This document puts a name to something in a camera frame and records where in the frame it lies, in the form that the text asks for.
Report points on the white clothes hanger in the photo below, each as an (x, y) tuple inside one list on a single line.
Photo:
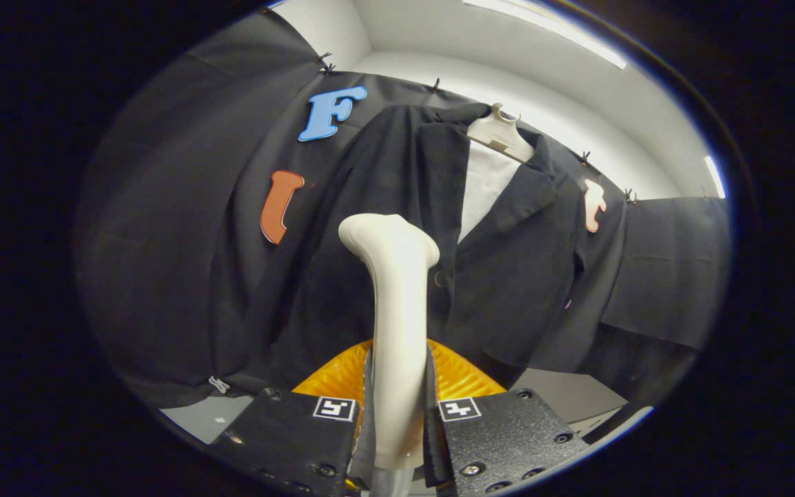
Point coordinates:
[(501, 131)]

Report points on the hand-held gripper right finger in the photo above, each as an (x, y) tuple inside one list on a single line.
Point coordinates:
[(501, 435)]

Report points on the white garment steamer wand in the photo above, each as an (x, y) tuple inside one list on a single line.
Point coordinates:
[(401, 310)]

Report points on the black backdrop cloth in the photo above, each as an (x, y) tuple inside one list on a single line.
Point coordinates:
[(163, 241)]

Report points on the black blazer jacket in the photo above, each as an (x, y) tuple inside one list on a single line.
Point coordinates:
[(522, 276)]

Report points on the grey cabinet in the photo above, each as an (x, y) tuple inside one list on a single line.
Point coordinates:
[(570, 397)]

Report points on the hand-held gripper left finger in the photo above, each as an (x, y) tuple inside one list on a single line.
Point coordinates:
[(294, 442)]

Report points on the white plastic clip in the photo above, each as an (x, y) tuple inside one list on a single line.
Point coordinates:
[(219, 384)]

